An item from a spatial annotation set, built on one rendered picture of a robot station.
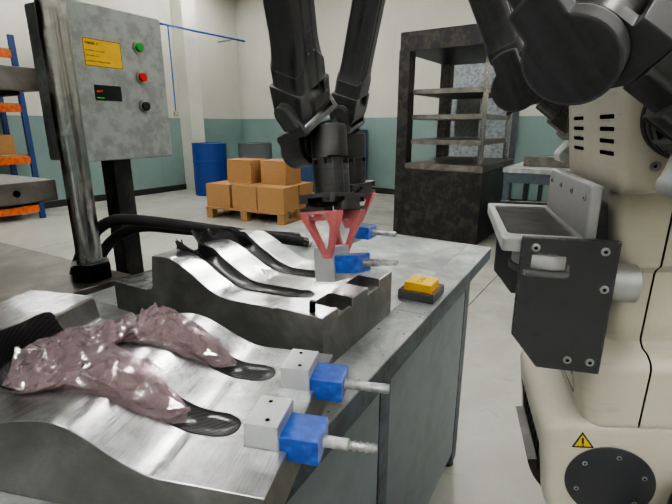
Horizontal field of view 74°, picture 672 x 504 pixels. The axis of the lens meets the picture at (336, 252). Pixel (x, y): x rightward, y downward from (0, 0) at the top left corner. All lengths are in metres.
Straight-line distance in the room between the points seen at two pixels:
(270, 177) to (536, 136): 3.83
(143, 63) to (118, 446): 1.20
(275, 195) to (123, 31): 4.15
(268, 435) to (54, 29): 1.01
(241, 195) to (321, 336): 5.15
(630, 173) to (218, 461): 0.50
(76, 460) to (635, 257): 0.64
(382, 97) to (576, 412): 7.54
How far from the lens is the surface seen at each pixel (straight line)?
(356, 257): 0.67
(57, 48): 1.24
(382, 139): 8.01
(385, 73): 8.04
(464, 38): 4.75
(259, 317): 0.74
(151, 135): 1.52
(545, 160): 4.55
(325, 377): 0.57
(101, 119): 1.43
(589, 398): 0.66
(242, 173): 5.97
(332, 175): 0.68
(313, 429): 0.49
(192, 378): 0.59
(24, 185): 1.26
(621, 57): 0.42
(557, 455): 0.70
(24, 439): 0.56
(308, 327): 0.69
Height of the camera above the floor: 1.16
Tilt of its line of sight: 16 degrees down
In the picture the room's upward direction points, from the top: straight up
